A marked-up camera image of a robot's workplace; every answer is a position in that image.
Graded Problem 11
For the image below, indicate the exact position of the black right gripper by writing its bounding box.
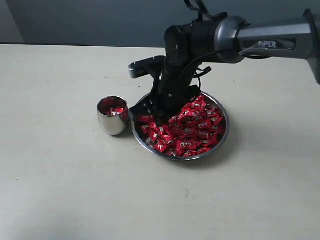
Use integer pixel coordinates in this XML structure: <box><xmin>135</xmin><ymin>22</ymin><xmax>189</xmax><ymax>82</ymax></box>
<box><xmin>129</xmin><ymin>64</ymin><xmax>201</xmax><ymax>127</ymax></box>

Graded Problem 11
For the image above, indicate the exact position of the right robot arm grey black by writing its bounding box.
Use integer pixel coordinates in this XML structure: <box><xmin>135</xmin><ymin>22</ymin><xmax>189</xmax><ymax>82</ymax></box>
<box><xmin>128</xmin><ymin>9</ymin><xmax>320</xmax><ymax>120</ymax></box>

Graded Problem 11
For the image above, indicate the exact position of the stainless steel cup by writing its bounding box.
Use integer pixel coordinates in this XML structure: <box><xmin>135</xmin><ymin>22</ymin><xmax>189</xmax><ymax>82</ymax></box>
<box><xmin>97</xmin><ymin>95</ymin><xmax>129</xmax><ymax>136</ymax></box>

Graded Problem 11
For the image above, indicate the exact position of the pile of red wrapped candies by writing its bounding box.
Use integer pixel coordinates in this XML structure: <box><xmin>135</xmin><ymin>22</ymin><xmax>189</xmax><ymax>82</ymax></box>
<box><xmin>136</xmin><ymin>94</ymin><xmax>224</xmax><ymax>158</ymax></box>

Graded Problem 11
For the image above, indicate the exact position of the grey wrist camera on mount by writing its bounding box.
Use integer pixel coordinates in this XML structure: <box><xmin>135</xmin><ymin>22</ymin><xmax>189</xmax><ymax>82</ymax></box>
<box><xmin>128</xmin><ymin>55</ymin><xmax>166</xmax><ymax>79</ymax></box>

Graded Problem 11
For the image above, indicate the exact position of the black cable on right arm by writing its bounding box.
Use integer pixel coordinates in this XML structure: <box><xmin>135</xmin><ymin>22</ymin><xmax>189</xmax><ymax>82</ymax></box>
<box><xmin>174</xmin><ymin>48</ymin><xmax>226</xmax><ymax>92</ymax></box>

